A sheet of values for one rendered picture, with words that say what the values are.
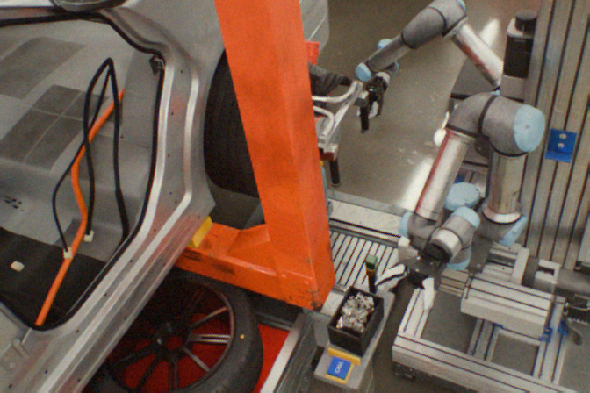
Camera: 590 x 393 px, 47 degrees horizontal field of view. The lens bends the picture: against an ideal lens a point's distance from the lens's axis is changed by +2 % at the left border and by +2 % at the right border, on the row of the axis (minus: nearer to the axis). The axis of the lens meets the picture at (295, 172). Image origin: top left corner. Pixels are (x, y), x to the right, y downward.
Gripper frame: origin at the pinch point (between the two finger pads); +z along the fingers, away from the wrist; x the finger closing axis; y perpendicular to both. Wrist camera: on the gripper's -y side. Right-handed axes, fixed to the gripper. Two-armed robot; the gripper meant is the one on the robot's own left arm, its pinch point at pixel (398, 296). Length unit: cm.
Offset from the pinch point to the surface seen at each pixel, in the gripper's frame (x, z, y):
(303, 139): 47, -24, -19
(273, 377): 62, 9, 77
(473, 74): 94, -198, 78
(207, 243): 103, -9, 42
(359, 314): 42, -23, 62
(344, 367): 39, -7, 71
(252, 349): 71, 8, 67
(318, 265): 54, -21, 40
